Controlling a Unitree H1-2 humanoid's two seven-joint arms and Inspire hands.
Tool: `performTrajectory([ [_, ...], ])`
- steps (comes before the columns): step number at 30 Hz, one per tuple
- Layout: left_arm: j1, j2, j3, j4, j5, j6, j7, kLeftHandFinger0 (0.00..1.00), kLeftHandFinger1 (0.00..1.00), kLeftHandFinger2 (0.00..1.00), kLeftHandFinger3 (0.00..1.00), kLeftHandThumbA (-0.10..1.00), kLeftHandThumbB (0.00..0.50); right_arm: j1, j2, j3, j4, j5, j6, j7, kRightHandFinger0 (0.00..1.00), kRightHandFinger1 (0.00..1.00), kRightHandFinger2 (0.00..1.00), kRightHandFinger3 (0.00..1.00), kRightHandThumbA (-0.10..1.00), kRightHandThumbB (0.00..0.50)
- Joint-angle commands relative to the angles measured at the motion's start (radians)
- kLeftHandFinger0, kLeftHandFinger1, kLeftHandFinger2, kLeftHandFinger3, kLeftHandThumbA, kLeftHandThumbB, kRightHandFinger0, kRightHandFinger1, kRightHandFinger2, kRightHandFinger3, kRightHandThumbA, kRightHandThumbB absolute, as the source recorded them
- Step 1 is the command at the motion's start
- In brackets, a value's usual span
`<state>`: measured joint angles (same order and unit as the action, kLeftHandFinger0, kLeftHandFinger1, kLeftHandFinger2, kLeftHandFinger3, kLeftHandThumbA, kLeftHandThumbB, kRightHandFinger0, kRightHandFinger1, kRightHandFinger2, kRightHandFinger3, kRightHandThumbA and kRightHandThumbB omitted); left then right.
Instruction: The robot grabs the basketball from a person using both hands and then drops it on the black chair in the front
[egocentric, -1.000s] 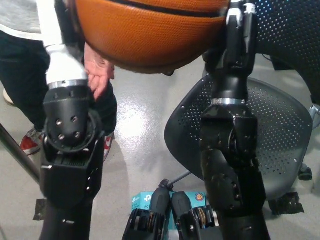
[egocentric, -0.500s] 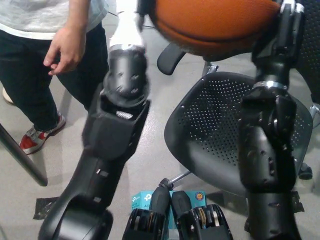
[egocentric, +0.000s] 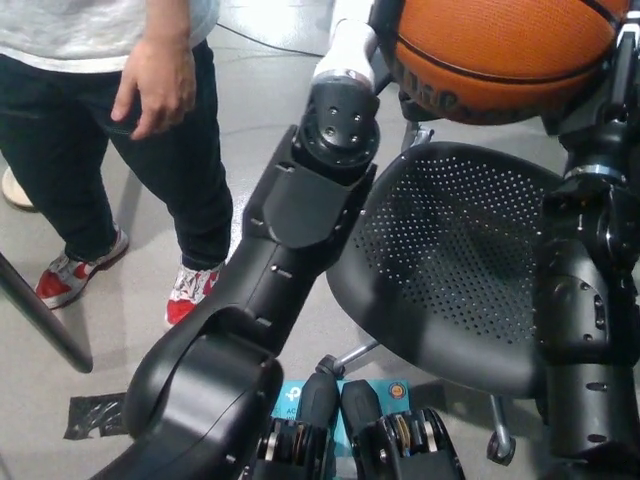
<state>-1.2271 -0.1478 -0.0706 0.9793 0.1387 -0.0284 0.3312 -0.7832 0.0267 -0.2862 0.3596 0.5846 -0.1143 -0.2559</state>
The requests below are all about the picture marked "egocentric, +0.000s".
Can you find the person's left hand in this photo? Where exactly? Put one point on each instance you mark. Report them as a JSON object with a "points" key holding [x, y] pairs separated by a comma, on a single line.
{"points": [[155, 85]]}

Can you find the orange Wilson basketball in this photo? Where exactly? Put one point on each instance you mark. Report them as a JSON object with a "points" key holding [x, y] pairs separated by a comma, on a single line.
{"points": [[500, 55]]}

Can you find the person in grey shirt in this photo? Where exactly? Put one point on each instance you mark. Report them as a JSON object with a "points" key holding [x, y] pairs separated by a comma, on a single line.
{"points": [[60, 130]]}

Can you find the person's left red white sneaker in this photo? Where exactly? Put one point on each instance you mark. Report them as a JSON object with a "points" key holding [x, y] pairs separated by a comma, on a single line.
{"points": [[187, 295]]}

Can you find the person's red white sneaker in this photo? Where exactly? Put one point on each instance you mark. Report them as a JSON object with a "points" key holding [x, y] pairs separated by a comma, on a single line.
{"points": [[187, 295], [65, 282]]}

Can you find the person's right red white sneaker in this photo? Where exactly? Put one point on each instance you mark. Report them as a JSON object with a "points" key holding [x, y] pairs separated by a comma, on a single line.
{"points": [[65, 282]]}

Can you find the black perforated office chair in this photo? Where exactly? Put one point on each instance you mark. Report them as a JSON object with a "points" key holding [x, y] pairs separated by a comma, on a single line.
{"points": [[450, 310]]}

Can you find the robot left black body block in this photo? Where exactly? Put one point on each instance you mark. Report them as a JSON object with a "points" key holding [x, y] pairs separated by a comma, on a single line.
{"points": [[290, 450]]}

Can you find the black slanted pole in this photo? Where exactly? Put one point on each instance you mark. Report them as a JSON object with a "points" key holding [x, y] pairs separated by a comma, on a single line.
{"points": [[45, 320]]}

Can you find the black tape patch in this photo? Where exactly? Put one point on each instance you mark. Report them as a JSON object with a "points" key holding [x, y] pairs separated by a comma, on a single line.
{"points": [[95, 417]]}

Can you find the teal cardboard box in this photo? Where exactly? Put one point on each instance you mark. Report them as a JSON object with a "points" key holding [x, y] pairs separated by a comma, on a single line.
{"points": [[395, 395]]}

